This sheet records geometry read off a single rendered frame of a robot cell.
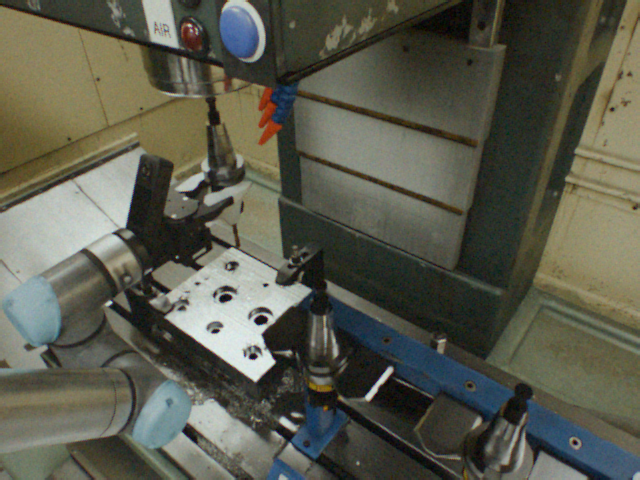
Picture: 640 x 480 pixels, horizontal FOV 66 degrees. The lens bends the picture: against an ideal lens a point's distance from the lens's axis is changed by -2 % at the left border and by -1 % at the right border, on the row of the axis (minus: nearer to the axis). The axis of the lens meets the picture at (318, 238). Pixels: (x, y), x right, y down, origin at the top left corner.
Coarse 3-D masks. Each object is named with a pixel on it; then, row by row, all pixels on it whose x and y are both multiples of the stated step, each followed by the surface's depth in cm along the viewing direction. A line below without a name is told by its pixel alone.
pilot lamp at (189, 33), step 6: (186, 24) 32; (192, 24) 32; (186, 30) 32; (192, 30) 32; (186, 36) 32; (192, 36) 32; (198, 36) 32; (186, 42) 33; (192, 42) 32; (198, 42) 32; (192, 48) 33; (198, 48) 32
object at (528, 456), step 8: (480, 424) 51; (472, 432) 50; (480, 432) 50; (472, 440) 50; (472, 448) 49; (528, 448) 49; (464, 456) 50; (472, 456) 48; (528, 456) 48; (464, 464) 50; (472, 464) 48; (480, 464) 48; (528, 464) 47; (472, 472) 49; (480, 472) 47; (488, 472) 48; (496, 472) 47; (512, 472) 47; (520, 472) 47; (528, 472) 47
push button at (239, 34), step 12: (228, 12) 29; (240, 12) 28; (228, 24) 29; (240, 24) 28; (252, 24) 28; (228, 36) 29; (240, 36) 29; (252, 36) 28; (228, 48) 30; (240, 48) 29; (252, 48) 29
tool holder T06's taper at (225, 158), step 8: (208, 120) 71; (208, 128) 70; (216, 128) 69; (224, 128) 70; (208, 136) 70; (216, 136) 70; (224, 136) 71; (208, 144) 71; (216, 144) 71; (224, 144) 71; (208, 152) 72; (216, 152) 71; (224, 152) 72; (232, 152) 73; (208, 160) 73; (216, 160) 72; (224, 160) 72; (232, 160) 73; (216, 168) 73; (224, 168) 73
